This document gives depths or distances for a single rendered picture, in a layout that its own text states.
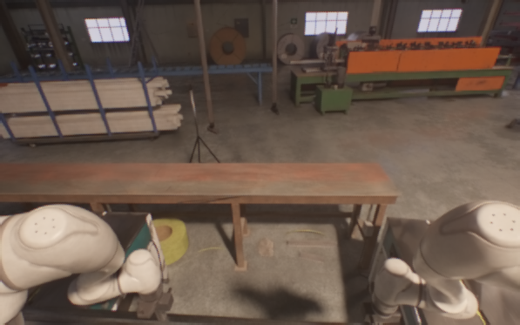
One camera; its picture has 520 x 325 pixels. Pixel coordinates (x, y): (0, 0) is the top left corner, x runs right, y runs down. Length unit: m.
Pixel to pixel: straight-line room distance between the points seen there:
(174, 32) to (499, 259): 13.90
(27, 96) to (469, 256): 5.48
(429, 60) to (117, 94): 6.47
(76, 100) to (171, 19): 9.54
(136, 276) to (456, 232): 0.93
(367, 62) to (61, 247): 6.35
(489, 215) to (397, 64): 6.45
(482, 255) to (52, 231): 0.64
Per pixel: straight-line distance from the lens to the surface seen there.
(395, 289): 1.03
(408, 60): 6.98
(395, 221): 1.88
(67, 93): 5.14
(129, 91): 4.70
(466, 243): 0.50
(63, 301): 1.68
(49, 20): 9.45
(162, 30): 14.16
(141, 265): 1.04
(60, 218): 0.52
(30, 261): 0.55
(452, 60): 7.61
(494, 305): 1.69
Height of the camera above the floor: 1.90
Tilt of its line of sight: 30 degrees down
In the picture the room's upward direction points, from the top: 2 degrees counter-clockwise
